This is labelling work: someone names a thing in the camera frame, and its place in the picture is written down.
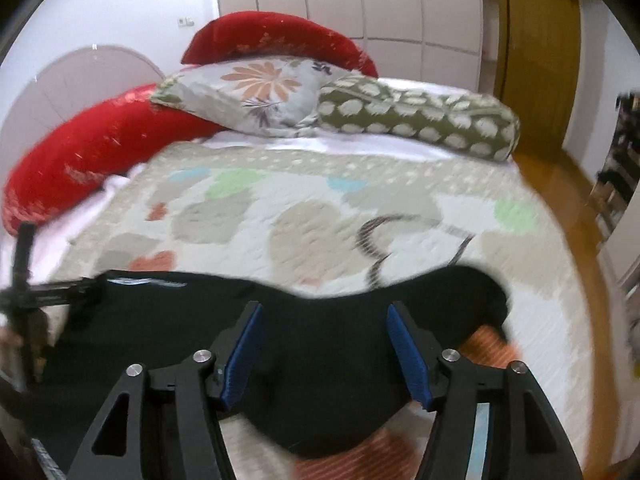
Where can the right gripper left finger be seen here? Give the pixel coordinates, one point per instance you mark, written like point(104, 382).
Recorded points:
point(158, 423)

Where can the heart patterned quilt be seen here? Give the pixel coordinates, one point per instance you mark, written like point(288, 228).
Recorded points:
point(326, 225)

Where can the arched headboard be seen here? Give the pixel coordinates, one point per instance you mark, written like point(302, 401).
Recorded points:
point(68, 85)

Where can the white wardrobe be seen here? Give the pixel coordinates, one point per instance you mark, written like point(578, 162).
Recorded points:
point(449, 42)

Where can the red cushion far side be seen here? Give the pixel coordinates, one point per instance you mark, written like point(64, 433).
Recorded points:
point(246, 33)

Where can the floral pillow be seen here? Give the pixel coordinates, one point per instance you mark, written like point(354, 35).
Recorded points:
point(265, 95)

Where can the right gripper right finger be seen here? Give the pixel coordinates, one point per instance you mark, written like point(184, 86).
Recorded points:
point(502, 411)

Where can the wooden door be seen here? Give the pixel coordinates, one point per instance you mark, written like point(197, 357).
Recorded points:
point(539, 56)

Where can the green dotted bolster pillow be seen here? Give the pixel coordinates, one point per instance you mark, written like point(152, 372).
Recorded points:
point(473, 124)

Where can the black pants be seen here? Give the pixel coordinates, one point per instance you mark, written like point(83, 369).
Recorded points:
point(328, 372)

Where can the white shelf unit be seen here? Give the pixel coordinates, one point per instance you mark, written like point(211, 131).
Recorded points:
point(615, 195)

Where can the red cushion near wall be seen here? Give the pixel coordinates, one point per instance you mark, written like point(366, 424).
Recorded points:
point(74, 159)

